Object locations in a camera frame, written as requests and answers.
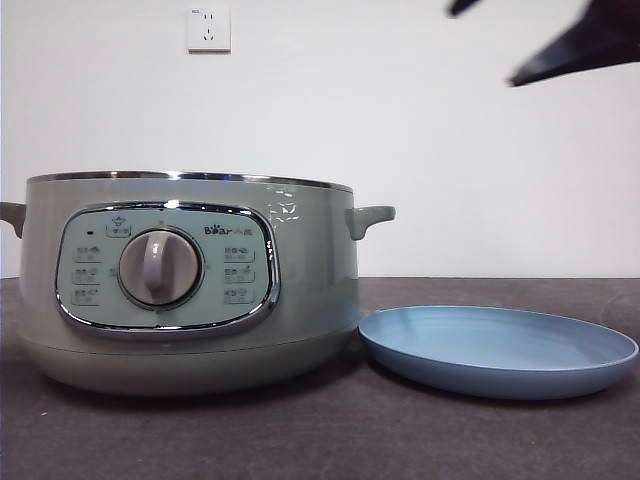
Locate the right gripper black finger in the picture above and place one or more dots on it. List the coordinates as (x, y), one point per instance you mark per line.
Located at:
(590, 40)
(461, 6)

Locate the pale green electric steamer pot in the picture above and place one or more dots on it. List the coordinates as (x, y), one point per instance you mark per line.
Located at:
(320, 250)

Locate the blue round plate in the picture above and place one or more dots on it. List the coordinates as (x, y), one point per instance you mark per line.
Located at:
(500, 370)

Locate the white wall socket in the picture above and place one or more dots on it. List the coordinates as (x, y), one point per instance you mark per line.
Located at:
(210, 30)

